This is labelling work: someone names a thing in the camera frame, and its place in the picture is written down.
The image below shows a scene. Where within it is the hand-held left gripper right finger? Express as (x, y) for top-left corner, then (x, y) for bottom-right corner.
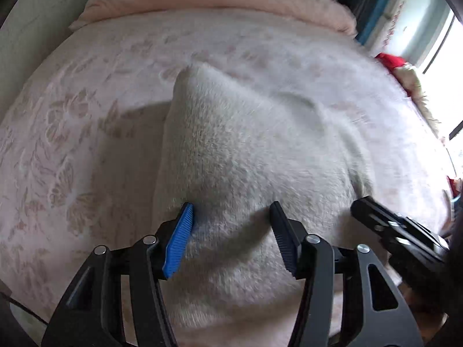
(269, 201), (425, 347)

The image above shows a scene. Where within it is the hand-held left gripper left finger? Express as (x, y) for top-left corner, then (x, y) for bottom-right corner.
(41, 202), (196, 347)

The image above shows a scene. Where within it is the white wardrobe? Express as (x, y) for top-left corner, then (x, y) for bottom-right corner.
(0, 0), (100, 56)

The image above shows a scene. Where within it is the blue curtain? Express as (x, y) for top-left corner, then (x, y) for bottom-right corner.
(352, 0), (416, 47)

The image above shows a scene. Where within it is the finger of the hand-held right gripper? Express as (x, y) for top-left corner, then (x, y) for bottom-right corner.
(350, 196), (451, 261)

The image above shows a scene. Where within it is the black cable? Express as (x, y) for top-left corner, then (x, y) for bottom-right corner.
(5, 294), (49, 326)

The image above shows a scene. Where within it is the bed with pink floral sheet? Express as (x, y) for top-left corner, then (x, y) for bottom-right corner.
(0, 5), (458, 347)

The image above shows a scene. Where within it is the cream sweater with black hearts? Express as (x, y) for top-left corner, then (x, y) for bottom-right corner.
(154, 61), (407, 347)

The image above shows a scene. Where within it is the cream plush cloth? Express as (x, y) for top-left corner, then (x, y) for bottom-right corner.
(392, 63), (444, 136)

